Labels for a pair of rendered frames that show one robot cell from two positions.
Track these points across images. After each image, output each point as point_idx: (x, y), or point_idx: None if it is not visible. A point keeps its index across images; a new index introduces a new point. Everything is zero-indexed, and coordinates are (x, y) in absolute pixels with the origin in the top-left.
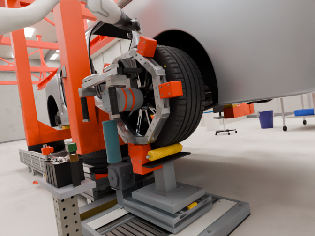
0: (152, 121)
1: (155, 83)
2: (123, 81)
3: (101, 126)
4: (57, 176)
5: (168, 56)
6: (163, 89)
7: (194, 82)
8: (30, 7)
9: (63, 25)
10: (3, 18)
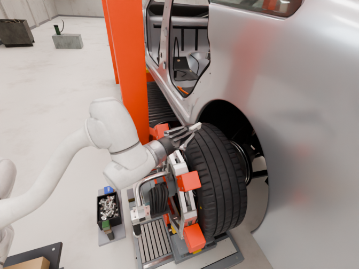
0: (175, 226)
1: (182, 222)
2: (147, 219)
3: None
4: (100, 226)
5: (208, 205)
6: (185, 237)
7: (231, 222)
8: (28, 202)
9: (116, 57)
10: (1, 227)
